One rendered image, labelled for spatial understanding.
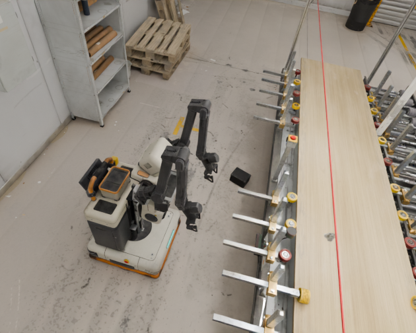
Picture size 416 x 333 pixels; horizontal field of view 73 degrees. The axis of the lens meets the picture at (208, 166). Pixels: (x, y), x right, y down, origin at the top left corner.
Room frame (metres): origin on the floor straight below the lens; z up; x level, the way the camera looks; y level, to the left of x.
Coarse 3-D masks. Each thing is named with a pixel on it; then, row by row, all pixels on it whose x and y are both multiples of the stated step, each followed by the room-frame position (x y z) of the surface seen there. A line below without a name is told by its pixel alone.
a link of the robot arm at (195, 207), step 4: (176, 204) 0.91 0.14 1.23; (180, 204) 0.91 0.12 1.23; (188, 204) 0.94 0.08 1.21; (192, 204) 0.94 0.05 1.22; (196, 204) 0.93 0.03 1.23; (200, 204) 0.95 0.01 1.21; (180, 208) 0.91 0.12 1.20; (184, 208) 0.91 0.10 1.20; (192, 208) 0.92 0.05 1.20; (196, 208) 0.92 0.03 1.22; (200, 208) 0.93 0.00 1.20; (192, 212) 0.91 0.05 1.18; (196, 212) 0.90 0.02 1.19; (200, 212) 0.91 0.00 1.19
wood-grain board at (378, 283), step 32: (320, 64) 3.64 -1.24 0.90; (320, 96) 2.86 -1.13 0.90; (352, 96) 2.97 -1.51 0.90; (320, 128) 2.29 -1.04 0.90; (352, 128) 2.37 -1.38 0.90; (320, 160) 1.83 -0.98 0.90; (352, 160) 1.90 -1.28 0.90; (320, 192) 1.46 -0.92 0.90; (352, 192) 1.52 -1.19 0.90; (384, 192) 1.58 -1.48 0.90; (320, 224) 1.16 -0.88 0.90; (352, 224) 1.21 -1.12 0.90; (384, 224) 1.26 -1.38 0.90; (320, 256) 0.91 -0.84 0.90; (352, 256) 0.95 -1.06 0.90; (384, 256) 0.99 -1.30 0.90; (320, 288) 0.70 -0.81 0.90; (352, 288) 0.73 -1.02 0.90; (384, 288) 0.76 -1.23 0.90; (320, 320) 0.51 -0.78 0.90; (352, 320) 0.54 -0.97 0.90; (384, 320) 0.57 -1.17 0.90
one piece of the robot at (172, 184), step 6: (174, 174) 1.28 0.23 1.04; (168, 180) 1.22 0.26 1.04; (174, 180) 1.23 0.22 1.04; (168, 186) 1.17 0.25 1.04; (174, 186) 1.18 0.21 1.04; (168, 192) 1.12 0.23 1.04; (174, 192) 1.13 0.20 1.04; (168, 198) 1.07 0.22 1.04; (156, 204) 1.06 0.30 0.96; (162, 204) 1.05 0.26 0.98; (162, 210) 1.05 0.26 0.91
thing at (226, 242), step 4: (224, 240) 0.93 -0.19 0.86; (228, 240) 0.93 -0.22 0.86; (224, 244) 0.91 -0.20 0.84; (228, 244) 0.91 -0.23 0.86; (232, 244) 0.91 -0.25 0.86; (236, 244) 0.91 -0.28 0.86; (240, 244) 0.92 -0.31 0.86; (244, 244) 0.92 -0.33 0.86; (240, 248) 0.90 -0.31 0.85; (244, 248) 0.89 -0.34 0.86; (248, 248) 0.90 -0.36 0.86; (252, 248) 0.90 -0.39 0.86; (256, 248) 0.91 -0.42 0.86; (252, 252) 0.89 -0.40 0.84; (256, 252) 0.88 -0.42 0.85; (260, 252) 0.88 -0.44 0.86; (264, 252) 0.89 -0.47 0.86; (276, 256) 0.88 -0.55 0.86; (280, 260) 0.86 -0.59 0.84
